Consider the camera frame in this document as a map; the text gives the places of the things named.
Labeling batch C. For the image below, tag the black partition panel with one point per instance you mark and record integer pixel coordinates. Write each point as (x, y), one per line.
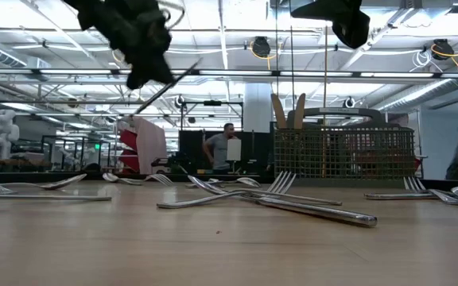
(253, 151)

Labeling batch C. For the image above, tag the wooden utensils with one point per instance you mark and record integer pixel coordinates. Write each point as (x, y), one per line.
(300, 111)
(278, 113)

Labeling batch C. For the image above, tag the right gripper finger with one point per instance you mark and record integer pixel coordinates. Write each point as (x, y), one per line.
(320, 11)

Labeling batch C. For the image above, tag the black gantry frame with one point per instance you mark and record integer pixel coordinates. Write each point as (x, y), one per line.
(212, 103)

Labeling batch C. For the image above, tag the ceiling light strip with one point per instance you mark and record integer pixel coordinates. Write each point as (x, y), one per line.
(292, 73)

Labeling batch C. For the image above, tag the grey mesh cutlery basket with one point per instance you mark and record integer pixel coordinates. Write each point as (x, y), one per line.
(344, 155)

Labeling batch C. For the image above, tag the pink white board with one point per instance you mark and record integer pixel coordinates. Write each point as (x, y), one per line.
(151, 147)

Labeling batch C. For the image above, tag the white paper sign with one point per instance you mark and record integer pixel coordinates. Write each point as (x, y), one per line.
(234, 149)

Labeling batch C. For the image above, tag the red cabinet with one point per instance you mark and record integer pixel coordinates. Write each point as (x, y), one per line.
(129, 143)

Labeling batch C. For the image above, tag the white pillar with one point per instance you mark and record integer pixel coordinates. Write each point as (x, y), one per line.
(258, 107)

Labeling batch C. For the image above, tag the small black ceiling reel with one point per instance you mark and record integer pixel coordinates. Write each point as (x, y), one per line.
(179, 101)
(349, 102)

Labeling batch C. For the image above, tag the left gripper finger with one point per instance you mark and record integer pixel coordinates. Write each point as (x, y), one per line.
(164, 71)
(141, 75)

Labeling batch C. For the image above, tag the white robot figure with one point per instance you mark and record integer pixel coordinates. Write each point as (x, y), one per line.
(2, 131)

